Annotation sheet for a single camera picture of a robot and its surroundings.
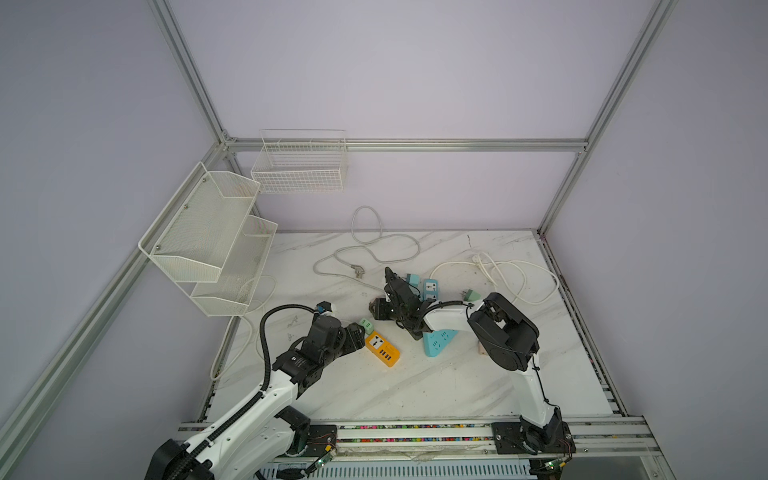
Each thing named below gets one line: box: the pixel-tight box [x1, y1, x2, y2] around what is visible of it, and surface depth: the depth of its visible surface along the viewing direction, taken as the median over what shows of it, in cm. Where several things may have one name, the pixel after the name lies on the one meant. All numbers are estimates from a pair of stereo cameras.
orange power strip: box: [365, 331, 401, 368], surface depth 89 cm
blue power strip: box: [424, 278, 439, 301], surface depth 103 cm
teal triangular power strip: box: [423, 329, 458, 358], surface depth 88 cm
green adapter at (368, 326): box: [360, 318, 375, 335], surface depth 88 cm
